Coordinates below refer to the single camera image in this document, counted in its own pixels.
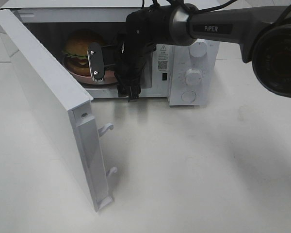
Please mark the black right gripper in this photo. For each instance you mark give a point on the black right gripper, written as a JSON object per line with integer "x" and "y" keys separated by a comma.
{"x": 128, "y": 57}

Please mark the pink round plate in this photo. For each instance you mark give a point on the pink round plate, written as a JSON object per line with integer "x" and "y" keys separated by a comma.
{"x": 109, "y": 78}

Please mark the round white door button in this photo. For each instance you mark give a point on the round white door button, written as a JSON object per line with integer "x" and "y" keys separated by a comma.
{"x": 188, "y": 96}

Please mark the white microwave knob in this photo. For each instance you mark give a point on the white microwave knob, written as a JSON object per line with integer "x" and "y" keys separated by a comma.
{"x": 193, "y": 76}
{"x": 198, "y": 49}

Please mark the white microwave door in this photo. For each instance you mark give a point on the white microwave door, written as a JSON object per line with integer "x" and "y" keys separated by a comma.
{"x": 62, "y": 108}

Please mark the burger with lettuce and cheese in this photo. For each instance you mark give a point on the burger with lettuce and cheese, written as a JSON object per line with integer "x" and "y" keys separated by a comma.
{"x": 75, "y": 50}

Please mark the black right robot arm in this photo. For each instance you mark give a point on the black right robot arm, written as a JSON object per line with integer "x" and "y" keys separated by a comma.
{"x": 263, "y": 34}

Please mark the white warning label sticker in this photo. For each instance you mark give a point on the white warning label sticker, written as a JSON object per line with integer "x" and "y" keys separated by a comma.
{"x": 162, "y": 57}

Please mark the white microwave oven body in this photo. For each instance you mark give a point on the white microwave oven body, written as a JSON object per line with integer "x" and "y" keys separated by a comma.
{"x": 52, "y": 21}

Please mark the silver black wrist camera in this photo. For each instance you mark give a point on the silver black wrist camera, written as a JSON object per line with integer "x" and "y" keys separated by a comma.
{"x": 96, "y": 63}

